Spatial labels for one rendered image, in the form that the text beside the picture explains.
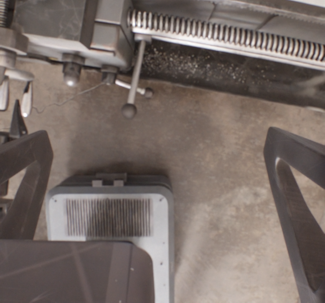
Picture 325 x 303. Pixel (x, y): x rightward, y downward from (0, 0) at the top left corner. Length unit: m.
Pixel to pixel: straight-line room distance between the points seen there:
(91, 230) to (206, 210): 0.56
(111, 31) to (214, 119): 0.89
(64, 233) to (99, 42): 0.87
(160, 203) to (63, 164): 0.55
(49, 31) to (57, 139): 0.97
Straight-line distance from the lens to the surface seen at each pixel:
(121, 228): 1.22
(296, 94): 1.07
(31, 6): 0.58
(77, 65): 0.73
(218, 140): 1.40
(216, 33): 0.67
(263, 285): 1.71
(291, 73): 1.07
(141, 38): 0.78
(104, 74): 0.80
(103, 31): 0.60
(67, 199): 1.23
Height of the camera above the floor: 1.37
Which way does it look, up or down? 84 degrees down
